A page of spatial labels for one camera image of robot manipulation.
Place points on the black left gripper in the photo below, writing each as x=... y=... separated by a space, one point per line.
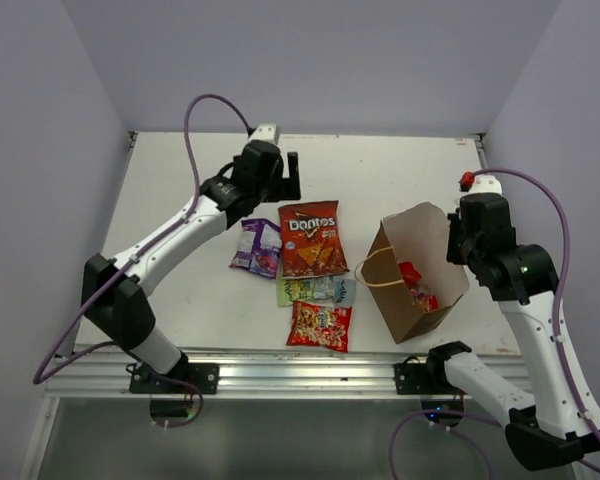
x=289 y=188

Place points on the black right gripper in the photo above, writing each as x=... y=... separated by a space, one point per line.
x=453 y=253

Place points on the red Doritos chip bag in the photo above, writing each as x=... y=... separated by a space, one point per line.
x=311 y=245

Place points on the brown paper bag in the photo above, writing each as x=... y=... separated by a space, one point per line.
x=418 y=235

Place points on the red fruit candy bag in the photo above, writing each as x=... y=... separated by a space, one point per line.
x=419 y=290

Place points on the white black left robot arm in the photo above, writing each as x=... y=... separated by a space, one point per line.
x=116 y=291

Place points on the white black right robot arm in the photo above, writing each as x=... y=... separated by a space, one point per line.
x=558 y=421

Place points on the purple snack bag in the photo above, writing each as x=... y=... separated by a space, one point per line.
x=259 y=248

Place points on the red mixed snack bag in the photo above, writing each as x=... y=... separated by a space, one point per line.
x=323 y=326

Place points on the aluminium table edge strip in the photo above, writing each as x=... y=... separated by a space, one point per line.
x=479 y=143

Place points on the green snack packet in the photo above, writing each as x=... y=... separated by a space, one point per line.
x=289 y=291

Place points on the pale blue snack packet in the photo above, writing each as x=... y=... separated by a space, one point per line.
x=339 y=290

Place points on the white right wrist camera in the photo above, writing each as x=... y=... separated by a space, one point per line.
x=471 y=183

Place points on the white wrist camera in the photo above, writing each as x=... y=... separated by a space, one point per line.
x=267 y=132
x=471 y=183

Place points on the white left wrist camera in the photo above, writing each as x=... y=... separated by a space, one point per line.
x=267 y=132

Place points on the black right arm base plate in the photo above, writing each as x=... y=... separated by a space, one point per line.
x=412 y=377

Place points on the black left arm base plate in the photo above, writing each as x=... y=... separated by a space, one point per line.
x=181 y=380

